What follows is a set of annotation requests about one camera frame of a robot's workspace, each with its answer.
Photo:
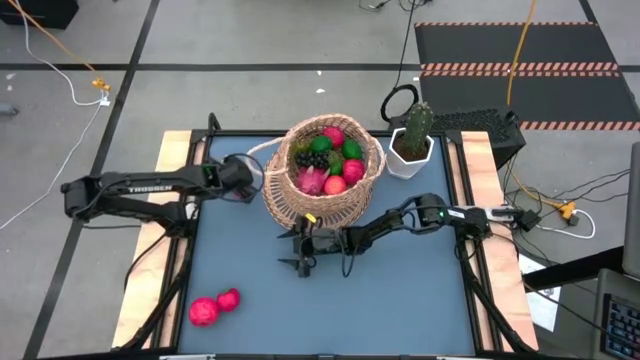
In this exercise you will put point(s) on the wooden table side board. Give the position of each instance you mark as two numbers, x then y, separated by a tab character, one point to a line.
167	150
477	155

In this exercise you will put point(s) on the small black adapter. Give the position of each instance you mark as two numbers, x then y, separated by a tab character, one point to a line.
573	220

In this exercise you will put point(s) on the pink dragon fruit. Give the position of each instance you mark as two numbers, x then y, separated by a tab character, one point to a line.
311	182

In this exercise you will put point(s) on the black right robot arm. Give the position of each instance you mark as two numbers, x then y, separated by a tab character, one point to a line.
385	225

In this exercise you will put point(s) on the white hexagonal plant pot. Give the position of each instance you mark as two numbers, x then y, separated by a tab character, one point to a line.
405	167

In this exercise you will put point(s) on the dark grape bunch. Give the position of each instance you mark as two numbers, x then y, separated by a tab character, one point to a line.
310	160

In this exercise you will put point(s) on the yellow tape tag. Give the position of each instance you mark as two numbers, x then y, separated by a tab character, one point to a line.
310	218

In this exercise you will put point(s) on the black mount bracket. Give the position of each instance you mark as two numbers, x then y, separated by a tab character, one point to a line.
214	124

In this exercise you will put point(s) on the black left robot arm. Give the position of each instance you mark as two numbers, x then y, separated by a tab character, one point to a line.
150	187

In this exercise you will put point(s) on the black table frame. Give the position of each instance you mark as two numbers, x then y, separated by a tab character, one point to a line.
235	133

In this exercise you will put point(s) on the black desk bar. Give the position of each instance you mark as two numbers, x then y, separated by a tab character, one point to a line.
575	267

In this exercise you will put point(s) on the black diagonal frame strut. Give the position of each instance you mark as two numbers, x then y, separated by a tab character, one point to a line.
495	306
158	305

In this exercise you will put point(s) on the gray floor object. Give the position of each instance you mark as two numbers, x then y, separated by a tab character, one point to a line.
7	110

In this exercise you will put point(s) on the black power brick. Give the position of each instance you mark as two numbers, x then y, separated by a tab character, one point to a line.
527	220

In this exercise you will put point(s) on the gray laptop computer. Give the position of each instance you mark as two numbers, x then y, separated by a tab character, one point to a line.
600	290

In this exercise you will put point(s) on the red plastic apple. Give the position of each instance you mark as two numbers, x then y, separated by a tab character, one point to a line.
334	136
353	172

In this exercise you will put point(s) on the black striped floor mat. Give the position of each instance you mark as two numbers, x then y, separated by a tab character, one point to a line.
500	45
550	95

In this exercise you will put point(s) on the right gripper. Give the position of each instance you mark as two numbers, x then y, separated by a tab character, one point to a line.
325	241

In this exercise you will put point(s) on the woven wicker basket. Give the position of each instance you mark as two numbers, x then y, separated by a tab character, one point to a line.
325	207

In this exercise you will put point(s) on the white plug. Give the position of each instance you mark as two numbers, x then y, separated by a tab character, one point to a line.
104	102

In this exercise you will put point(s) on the black box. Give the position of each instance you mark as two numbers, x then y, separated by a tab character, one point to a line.
35	12

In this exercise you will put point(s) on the olive green fruit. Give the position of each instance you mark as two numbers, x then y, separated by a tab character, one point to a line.
299	147

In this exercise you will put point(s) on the black perforated computer case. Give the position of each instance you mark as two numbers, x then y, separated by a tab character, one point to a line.
475	120

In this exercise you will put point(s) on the orange-red round fruit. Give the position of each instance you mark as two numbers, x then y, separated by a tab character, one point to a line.
334	185

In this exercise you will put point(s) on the small red fruit green stem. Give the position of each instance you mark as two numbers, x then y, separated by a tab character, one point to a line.
228	300

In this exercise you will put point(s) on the yellow power plug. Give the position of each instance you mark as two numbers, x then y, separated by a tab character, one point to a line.
566	209

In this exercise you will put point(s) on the green cactus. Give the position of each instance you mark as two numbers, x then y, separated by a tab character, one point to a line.
417	127

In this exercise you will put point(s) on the white paper sheet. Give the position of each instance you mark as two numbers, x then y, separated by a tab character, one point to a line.
542	310

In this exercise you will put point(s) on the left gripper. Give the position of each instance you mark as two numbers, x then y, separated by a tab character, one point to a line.
237	175

